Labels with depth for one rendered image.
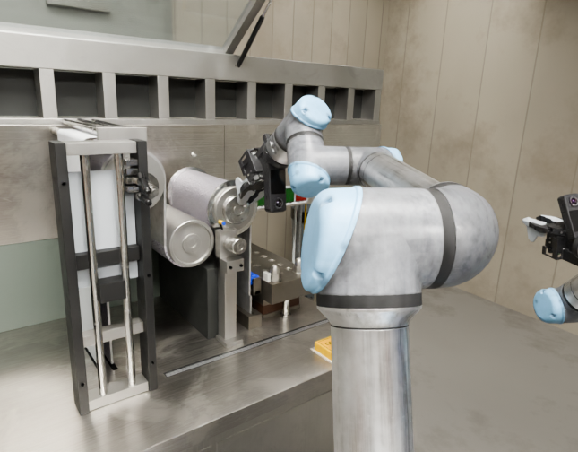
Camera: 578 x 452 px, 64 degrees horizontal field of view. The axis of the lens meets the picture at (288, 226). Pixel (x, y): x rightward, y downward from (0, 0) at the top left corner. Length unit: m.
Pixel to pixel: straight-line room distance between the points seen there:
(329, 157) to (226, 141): 0.71
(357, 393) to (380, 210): 0.19
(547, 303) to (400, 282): 0.68
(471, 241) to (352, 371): 0.18
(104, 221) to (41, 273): 0.49
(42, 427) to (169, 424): 0.24
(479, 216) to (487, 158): 3.45
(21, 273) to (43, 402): 0.41
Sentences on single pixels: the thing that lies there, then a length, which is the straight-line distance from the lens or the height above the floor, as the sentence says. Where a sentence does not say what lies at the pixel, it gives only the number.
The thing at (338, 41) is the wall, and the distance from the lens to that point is 4.30.
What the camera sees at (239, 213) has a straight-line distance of 1.18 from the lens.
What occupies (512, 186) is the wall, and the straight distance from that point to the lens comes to 3.89.
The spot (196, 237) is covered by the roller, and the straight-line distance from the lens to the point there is 1.15.
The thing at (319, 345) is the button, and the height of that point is 0.92.
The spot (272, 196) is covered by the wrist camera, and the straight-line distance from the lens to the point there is 1.02.
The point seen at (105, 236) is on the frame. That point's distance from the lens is 0.96.
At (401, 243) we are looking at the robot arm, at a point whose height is 1.39.
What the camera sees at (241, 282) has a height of 1.02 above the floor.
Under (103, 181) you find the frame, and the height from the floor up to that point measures 1.36.
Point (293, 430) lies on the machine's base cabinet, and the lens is 1.22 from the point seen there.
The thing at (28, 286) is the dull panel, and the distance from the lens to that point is 1.43.
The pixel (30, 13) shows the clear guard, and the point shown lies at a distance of 1.34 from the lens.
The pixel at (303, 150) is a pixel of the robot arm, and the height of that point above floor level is 1.44.
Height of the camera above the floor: 1.53
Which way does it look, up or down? 15 degrees down
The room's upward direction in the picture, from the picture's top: 2 degrees clockwise
